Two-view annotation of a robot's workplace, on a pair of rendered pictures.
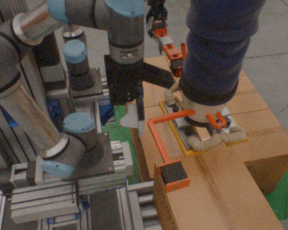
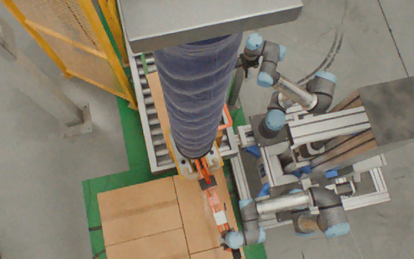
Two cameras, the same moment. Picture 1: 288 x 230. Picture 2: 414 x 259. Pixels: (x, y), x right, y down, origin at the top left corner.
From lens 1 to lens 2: 1.90 m
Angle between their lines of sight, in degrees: 57
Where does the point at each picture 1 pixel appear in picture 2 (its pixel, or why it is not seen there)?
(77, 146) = (272, 103)
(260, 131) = (123, 215)
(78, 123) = (275, 115)
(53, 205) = not seen: hidden behind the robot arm
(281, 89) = not seen: outside the picture
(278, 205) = (111, 185)
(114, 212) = (245, 162)
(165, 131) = (209, 212)
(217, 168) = not seen: hidden behind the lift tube
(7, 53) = (314, 87)
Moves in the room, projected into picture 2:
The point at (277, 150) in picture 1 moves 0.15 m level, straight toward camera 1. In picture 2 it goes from (115, 194) to (127, 178)
